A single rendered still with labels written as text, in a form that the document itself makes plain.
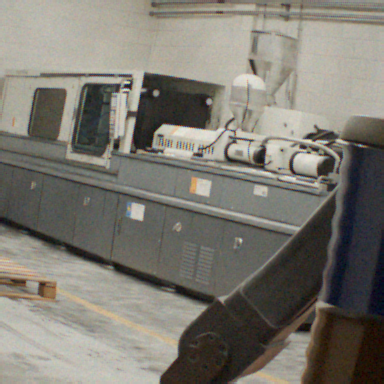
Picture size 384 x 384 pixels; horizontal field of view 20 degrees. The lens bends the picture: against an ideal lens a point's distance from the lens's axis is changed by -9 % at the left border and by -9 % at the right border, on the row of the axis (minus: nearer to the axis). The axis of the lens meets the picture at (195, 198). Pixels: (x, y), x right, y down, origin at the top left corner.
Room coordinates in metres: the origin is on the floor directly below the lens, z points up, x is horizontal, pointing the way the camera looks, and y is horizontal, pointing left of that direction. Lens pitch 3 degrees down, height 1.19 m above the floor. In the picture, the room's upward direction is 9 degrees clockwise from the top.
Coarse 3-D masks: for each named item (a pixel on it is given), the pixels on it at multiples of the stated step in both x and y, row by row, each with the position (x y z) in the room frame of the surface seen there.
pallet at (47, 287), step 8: (0, 256) 7.72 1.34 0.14; (0, 264) 7.32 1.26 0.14; (8, 264) 7.39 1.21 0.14; (16, 264) 7.50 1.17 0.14; (0, 272) 6.97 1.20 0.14; (8, 272) 7.03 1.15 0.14; (16, 272) 7.09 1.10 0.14; (24, 272) 7.19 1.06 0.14; (32, 272) 7.29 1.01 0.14; (0, 280) 7.37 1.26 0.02; (16, 280) 7.40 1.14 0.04; (24, 280) 6.93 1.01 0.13; (32, 280) 6.97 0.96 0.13; (40, 280) 7.01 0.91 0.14; (48, 280) 7.06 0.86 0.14; (40, 288) 7.07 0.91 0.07; (48, 288) 7.05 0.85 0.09; (8, 296) 6.86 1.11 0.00; (16, 296) 6.90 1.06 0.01; (24, 296) 6.94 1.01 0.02; (32, 296) 6.99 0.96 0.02; (40, 296) 7.06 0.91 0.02; (48, 296) 7.05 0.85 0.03
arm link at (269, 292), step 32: (320, 224) 0.86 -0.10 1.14; (288, 256) 0.87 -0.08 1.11; (320, 256) 0.86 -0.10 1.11; (256, 288) 0.87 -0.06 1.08; (288, 288) 0.87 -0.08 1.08; (320, 288) 0.86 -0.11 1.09; (192, 320) 0.89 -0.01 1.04; (224, 320) 0.88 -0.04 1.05; (256, 320) 0.87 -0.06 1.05; (288, 320) 0.87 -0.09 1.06; (256, 352) 0.87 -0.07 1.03
